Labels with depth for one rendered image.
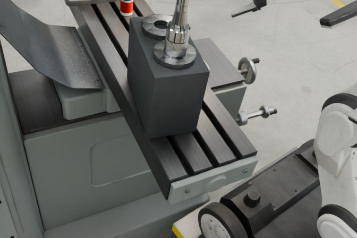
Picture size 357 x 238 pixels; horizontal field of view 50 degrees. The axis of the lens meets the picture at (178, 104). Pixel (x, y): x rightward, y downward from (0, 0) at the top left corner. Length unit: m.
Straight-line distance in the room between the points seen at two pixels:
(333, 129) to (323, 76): 1.95
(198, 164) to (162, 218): 0.82
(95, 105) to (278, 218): 0.68
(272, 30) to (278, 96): 0.81
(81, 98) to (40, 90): 0.20
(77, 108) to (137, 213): 0.65
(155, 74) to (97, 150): 0.62
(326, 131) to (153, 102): 0.46
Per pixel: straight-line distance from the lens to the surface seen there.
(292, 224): 1.33
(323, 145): 1.07
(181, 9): 0.74
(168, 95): 0.80
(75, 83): 1.10
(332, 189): 1.20
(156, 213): 1.66
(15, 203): 1.33
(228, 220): 1.23
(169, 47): 0.78
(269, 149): 2.27
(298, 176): 1.42
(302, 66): 2.98
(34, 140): 1.20
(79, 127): 1.21
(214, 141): 0.91
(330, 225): 1.20
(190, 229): 1.42
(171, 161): 0.85
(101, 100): 1.17
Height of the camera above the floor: 1.64
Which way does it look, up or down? 44 degrees down
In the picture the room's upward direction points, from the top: 10 degrees clockwise
